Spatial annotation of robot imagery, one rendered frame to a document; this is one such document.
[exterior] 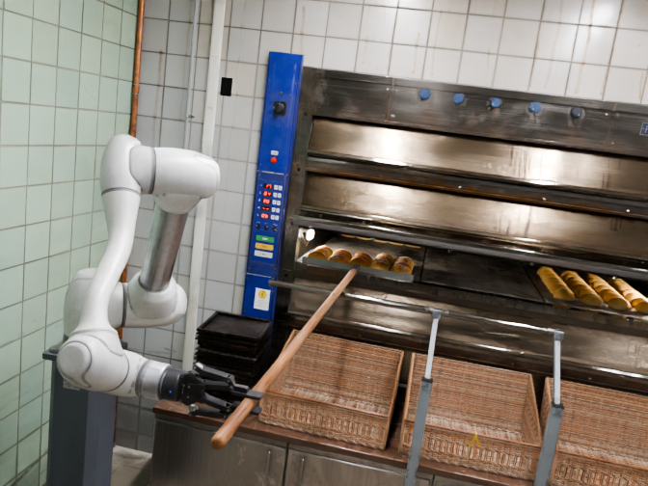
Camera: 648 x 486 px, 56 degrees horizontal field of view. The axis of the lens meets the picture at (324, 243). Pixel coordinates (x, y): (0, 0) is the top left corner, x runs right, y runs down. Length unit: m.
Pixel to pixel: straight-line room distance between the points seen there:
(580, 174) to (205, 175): 1.73
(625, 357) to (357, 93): 1.70
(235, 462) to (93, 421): 0.75
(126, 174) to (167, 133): 1.44
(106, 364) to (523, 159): 2.04
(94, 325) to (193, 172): 0.53
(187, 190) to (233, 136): 1.28
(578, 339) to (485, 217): 0.70
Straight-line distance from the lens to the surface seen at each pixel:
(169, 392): 1.51
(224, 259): 3.08
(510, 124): 2.86
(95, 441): 2.32
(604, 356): 3.07
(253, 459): 2.75
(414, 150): 2.83
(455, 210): 2.85
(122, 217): 1.67
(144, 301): 2.12
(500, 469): 2.68
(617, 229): 2.97
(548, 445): 2.52
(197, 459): 2.84
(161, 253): 1.96
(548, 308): 2.96
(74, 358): 1.38
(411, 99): 2.86
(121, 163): 1.72
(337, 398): 3.00
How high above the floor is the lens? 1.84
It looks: 11 degrees down
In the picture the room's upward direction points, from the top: 7 degrees clockwise
